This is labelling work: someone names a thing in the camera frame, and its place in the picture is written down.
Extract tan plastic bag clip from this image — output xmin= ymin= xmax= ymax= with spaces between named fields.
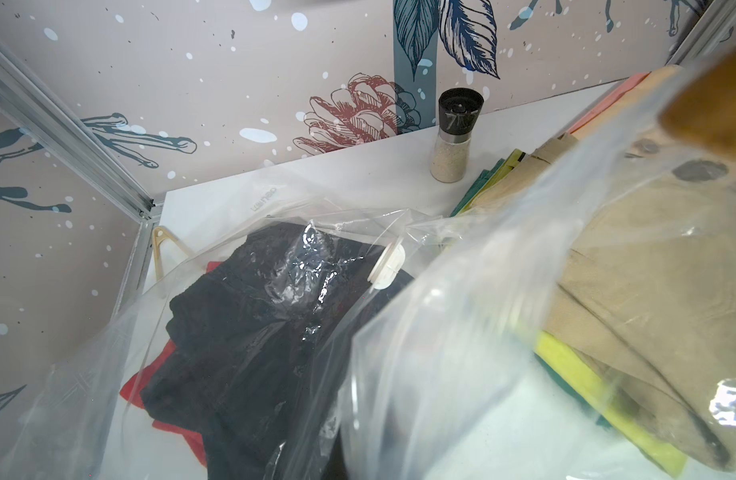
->
xmin=152 ymin=226 xmax=194 ymax=282

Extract beige corduroy trousers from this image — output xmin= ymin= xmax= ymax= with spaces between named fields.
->
xmin=469 ymin=134 xmax=736 ymax=472

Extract red folded trousers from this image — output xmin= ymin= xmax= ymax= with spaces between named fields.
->
xmin=118 ymin=260 xmax=225 ymax=468

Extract black lid pepper grinder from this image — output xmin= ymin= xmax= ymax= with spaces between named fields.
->
xmin=430 ymin=87 xmax=485 ymax=183

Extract yellow trousers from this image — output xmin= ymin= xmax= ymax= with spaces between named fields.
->
xmin=490 ymin=149 xmax=687 ymax=477

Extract clear plastic vacuum bag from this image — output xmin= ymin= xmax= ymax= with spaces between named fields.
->
xmin=0 ymin=60 xmax=736 ymax=479

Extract beige cloth placemat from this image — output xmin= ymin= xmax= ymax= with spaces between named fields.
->
xmin=567 ymin=65 xmax=681 ymax=140

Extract black folded trousers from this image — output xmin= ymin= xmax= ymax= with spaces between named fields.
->
xmin=141 ymin=222 xmax=412 ymax=479

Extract green trousers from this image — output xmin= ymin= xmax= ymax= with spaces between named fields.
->
xmin=451 ymin=156 xmax=613 ymax=431

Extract brown trousers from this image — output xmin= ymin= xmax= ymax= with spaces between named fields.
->
xmin=659 ymin=49 xmax=736 ymax=160

